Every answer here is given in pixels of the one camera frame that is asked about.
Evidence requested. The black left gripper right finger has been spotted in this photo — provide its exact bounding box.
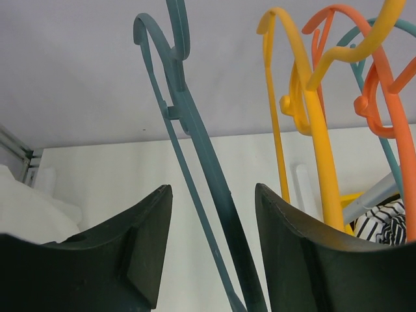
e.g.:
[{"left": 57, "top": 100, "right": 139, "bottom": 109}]
[{"left": 255, "top": 183, "right": 415, "bottom": 311}]

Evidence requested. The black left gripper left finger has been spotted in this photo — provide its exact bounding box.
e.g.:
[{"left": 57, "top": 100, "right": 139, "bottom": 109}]
[{"left": 1, "top": 185, "right": 172, "bottom": 311}]

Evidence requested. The slate blue hanger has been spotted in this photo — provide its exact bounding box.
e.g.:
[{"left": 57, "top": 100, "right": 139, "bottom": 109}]
[{"left": 133, "top": 1, "right": 267, "bottom": 311}]

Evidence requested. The yellow hanger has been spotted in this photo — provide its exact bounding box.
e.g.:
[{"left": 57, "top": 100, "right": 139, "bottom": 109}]
[{"left": 257, "top": 1, "right": 406, "bottom": 231}]

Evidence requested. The orange hanger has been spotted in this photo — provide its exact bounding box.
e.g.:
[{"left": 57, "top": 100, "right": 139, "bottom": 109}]
[{"left": 302, "top": 1, "right": 415, "bottom": 242}]

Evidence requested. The teal hanger right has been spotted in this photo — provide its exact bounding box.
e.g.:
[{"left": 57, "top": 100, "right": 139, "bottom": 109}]
[{"left": 336, "top": 18, "right": 416, "bottom": 192}]

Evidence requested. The black white striped garment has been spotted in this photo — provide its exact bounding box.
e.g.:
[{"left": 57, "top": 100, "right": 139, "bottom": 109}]
[{"left": 354, "top": 198, "right": 407, "bottom": 246}]

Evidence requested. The white hanging garment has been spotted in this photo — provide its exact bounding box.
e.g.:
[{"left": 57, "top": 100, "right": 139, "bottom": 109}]
[{"left": 1, "top": 164, "right": 82, "bottom": 244}]

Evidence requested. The white clothes rack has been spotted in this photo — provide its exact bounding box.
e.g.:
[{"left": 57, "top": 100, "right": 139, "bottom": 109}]
[{"left": 291, "top": 164, "right": 399, "bottom": 223}]

